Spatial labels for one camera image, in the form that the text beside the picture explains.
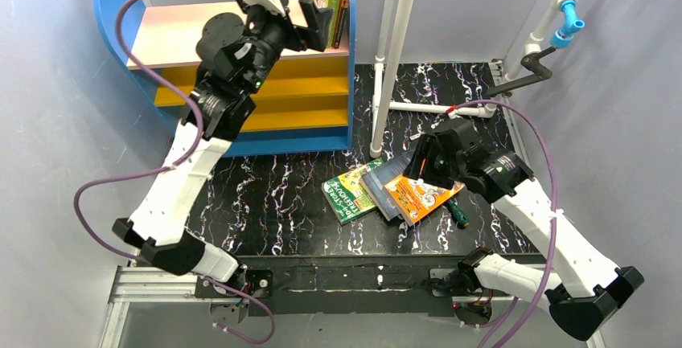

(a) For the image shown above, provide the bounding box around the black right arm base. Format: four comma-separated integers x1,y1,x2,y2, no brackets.
425,247,494,327

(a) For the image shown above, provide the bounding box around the blue pipe fitting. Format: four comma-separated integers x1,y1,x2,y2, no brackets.
550,0,585,49

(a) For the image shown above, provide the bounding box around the green handled screwdriver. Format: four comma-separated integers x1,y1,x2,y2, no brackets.
446,199,469,229

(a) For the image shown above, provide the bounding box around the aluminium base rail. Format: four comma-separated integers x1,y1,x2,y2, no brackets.
98,263,609,348

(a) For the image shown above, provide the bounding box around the white pvc pipe frame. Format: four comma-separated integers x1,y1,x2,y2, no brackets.
368,0,587,159

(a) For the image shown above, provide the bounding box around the black pipe handle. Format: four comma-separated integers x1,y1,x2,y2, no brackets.
484,46,558,99

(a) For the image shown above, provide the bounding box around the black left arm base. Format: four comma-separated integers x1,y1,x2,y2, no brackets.
195,268,273,324

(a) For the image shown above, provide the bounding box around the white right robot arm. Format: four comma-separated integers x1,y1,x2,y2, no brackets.
404,119,644,341

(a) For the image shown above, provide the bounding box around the grey blue book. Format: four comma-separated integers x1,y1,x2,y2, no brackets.
360,150,414,222

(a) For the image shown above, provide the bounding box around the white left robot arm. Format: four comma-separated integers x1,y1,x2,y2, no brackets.
113,0,333,283

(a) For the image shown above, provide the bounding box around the red hardcover book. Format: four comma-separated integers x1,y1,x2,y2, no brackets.
331,0,350,49

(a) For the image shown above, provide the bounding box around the dark green storey treehouse book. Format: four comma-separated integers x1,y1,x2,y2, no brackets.
322,158,384,226

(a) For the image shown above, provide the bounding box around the blue pink yellow bookshelf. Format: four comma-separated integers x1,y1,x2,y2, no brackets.
93,0,353,157

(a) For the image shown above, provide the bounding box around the orange cartoon book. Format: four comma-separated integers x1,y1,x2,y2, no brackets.
384,175,465,227

